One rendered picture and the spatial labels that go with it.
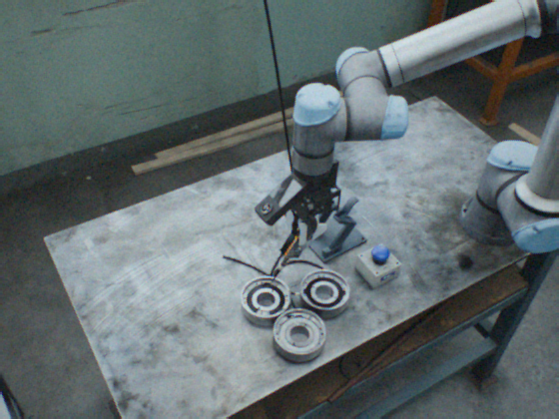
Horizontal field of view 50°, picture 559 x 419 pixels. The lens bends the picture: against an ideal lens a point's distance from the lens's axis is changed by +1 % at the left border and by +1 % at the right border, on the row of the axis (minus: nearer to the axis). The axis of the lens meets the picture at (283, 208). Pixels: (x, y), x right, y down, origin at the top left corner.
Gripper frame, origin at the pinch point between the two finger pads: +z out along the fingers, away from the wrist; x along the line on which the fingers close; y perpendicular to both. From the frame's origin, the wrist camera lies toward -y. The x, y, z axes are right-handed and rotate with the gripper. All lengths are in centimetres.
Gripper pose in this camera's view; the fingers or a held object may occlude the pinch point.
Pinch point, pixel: (296, 240)
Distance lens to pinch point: 122.1
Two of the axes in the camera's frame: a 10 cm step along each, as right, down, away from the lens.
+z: -0.3, 7.0, 7.1
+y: 8.3, -3.8, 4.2
